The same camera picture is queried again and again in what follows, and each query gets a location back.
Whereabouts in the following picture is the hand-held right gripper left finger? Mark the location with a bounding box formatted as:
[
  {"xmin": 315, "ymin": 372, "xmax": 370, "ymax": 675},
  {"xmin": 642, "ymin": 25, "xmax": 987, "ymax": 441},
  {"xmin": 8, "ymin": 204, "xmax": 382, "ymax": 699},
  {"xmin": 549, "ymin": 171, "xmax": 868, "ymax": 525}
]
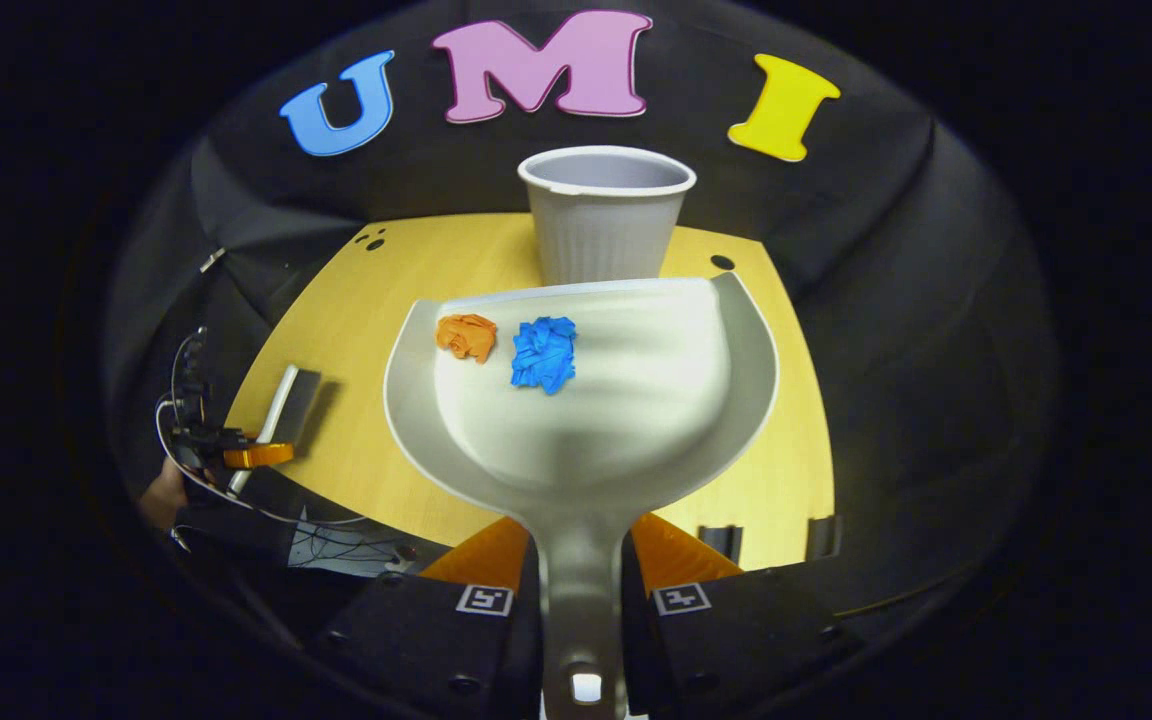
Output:
[{"xmin": 316, "ymin": 515, "xmax": 545, "ymax": 720}]

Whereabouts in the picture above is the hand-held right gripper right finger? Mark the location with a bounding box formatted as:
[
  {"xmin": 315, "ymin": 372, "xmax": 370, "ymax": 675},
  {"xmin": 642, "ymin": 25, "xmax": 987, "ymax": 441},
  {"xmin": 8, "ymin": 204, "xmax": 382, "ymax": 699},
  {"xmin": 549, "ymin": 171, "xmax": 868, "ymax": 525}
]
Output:
[{"xmin": 621, "ymin": 512, "xmax": 862, "ymax": 717}]

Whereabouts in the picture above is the orange paper scrap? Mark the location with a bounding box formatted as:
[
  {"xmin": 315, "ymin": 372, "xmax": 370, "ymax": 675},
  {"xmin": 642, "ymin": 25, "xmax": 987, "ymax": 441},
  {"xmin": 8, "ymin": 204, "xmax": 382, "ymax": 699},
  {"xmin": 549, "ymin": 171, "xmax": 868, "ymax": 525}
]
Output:
[{"xmin": 435, "ymin": 313, "xmax": 498, "ymax": 363}]

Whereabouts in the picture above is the grey dustpan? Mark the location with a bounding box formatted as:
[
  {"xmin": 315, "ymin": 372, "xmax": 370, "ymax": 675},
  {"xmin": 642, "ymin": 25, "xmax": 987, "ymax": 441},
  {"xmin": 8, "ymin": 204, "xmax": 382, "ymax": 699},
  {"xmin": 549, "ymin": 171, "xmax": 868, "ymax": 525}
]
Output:
[{"xmin": 383, "ymin": 272, "xmax": 780, "ymax": 720}]

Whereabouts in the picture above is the blue paper scrap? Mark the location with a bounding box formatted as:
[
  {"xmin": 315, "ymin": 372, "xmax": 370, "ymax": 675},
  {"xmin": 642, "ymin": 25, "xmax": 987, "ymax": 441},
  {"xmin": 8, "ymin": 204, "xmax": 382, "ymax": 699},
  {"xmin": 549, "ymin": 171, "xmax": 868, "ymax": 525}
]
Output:
[{"xmin": 510, "ymin": 316, "xmax": 578, "ymax": 395}]

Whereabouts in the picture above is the white ribbed garbage bin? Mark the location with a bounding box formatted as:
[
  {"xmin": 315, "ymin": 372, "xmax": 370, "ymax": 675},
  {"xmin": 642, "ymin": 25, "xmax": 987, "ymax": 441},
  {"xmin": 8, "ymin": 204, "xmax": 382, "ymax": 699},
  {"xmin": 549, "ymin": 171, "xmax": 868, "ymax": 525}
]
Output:
[{"xmin": 517, "ymin": 145, "xmax": 698, "ymax": 286}]

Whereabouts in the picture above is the wooden desktop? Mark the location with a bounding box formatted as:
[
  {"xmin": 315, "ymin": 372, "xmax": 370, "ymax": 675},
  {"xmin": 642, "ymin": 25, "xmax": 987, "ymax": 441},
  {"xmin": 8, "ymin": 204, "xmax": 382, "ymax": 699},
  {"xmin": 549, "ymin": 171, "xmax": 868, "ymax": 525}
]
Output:
[{"xmin": 226, "ymin": 212, "xmax": 835, "ymax": 573}]

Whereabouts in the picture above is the black backdrop cloth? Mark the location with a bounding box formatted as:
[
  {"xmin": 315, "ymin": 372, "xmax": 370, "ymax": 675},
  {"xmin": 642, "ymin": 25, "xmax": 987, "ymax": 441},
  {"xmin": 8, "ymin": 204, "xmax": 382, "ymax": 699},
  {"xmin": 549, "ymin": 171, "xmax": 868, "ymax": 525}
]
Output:
[{"xmin": 101, "ymin": 0, "xmax": 1057, "ymax": 621}]

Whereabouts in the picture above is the white cable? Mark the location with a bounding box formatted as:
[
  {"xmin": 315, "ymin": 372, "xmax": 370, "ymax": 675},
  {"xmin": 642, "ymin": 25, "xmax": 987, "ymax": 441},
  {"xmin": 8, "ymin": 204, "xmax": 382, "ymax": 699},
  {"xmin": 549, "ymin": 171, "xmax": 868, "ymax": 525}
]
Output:
[{"xmin": 154, "ymin": 330, "xmax": 372, "ymax": 527}]

